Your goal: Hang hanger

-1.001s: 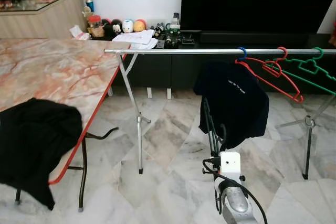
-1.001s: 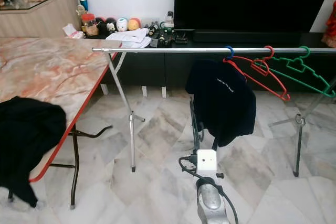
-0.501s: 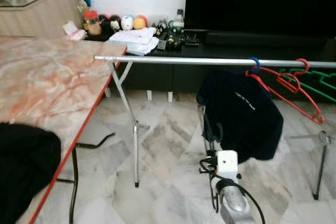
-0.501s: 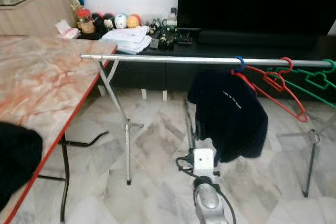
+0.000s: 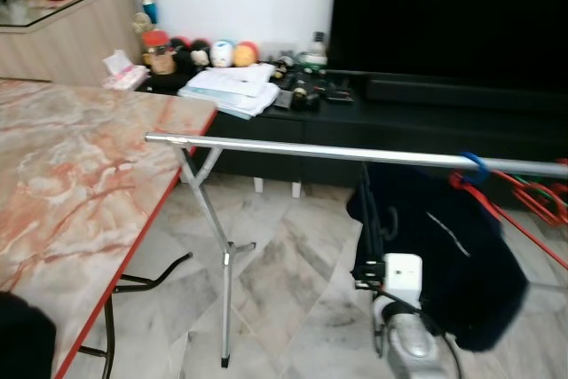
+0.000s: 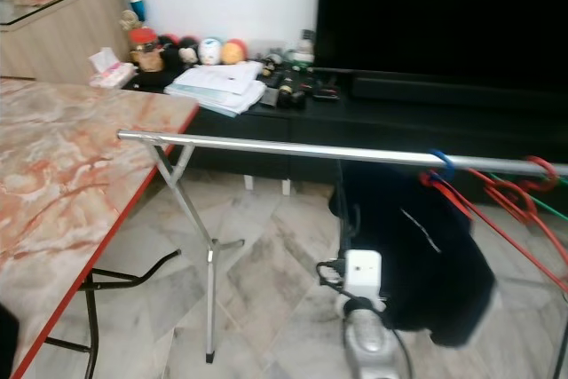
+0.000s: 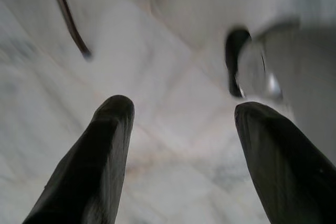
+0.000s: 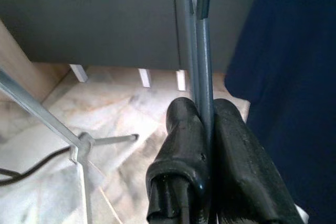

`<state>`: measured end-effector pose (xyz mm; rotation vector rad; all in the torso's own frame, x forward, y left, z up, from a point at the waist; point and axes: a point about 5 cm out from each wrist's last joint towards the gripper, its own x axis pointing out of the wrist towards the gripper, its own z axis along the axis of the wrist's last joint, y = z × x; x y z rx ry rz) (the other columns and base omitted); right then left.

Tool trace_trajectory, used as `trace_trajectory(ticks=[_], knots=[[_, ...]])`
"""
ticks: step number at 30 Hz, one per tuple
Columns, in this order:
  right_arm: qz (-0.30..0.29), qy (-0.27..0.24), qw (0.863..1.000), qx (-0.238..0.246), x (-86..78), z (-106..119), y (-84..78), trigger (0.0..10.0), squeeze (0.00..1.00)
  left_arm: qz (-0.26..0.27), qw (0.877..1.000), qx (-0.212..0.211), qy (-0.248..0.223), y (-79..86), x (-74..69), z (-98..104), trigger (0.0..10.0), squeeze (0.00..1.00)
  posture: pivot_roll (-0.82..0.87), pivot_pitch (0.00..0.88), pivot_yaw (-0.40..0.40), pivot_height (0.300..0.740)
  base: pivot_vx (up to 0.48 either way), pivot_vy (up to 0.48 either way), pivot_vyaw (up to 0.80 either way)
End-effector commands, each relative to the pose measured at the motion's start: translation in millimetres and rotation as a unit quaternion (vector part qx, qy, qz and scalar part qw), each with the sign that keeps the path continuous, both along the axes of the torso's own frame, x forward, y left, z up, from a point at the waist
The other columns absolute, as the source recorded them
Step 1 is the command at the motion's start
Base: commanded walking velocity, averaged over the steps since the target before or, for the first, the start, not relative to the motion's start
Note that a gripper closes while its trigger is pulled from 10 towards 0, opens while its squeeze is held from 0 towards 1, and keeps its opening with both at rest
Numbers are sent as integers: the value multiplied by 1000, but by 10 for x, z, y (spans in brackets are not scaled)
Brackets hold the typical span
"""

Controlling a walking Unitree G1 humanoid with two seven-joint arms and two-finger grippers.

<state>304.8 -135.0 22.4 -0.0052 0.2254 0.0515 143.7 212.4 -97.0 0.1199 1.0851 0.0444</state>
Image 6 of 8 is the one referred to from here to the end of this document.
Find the jar with red lid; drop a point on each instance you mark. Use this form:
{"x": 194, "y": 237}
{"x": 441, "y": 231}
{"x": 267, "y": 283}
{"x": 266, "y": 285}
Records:
{"x": 145, "y": 52}

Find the silver metal clothes rack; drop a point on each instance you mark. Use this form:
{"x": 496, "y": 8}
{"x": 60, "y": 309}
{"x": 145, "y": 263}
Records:
{"x": 275, "y": 146}

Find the red clothes hanger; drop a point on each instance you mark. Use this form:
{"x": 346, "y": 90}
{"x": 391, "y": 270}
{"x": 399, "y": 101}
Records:
{"x": 430, "y": 179}

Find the black soundbar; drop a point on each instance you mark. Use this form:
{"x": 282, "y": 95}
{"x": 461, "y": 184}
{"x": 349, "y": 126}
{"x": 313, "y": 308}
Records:
{"x": 453, "y": 92}

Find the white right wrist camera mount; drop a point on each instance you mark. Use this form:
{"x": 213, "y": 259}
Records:
{"x": 363, "y": 274}

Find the white and blue plush toy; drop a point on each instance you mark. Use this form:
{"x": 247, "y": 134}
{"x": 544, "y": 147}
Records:
{"x": 209, "y": 51}

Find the marble pattern folding table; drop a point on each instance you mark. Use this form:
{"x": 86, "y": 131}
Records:
{"x": 71, "y": 175}

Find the black and white plush toy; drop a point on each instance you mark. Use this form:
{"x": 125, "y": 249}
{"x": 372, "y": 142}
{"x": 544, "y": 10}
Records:
{"x": 187, "y": 52}

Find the light wooden sideboard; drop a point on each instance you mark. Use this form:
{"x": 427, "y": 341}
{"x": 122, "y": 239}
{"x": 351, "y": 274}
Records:
{"x": 53, "y": 37}

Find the blue clothes hanger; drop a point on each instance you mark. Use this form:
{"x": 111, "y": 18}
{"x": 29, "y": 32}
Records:
{"x": 450, "y": 162}

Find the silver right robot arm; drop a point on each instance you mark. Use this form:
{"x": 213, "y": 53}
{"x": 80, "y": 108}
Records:
{"x": 364, "y": 343}

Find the pink tissue box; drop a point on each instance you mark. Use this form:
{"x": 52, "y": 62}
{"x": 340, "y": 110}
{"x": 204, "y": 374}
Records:
{"x": 112, "y": 71}

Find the black flat television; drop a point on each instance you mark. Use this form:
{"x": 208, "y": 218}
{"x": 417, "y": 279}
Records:
{"x": 444, "y": 11}

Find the black TV console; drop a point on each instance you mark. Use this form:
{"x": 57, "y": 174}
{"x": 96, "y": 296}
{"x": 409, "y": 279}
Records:
{"x": 337, "y": 123}

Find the orange and yellow plush toy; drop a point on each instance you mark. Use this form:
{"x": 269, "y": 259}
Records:
{"x": 233, "y": 51}

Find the green clothes hanger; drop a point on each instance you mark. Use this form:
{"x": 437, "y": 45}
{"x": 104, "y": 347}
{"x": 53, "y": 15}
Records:
{"x": 546, "y": 210}

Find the navy shirt with red trim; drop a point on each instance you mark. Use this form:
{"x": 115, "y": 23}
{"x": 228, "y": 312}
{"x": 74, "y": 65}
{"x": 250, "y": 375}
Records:
{"x": 435, "y": 255}

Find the green and white bottle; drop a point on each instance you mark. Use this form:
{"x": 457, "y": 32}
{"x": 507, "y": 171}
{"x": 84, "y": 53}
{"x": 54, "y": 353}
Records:
{"x": 303, "y": 49}

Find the black shirt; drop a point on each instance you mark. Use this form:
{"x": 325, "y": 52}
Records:
{"x": 8, "y": 343}

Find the stack of white papers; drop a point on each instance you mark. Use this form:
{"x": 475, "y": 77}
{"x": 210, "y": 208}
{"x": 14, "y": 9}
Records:
{"x": 217, "y": 86}

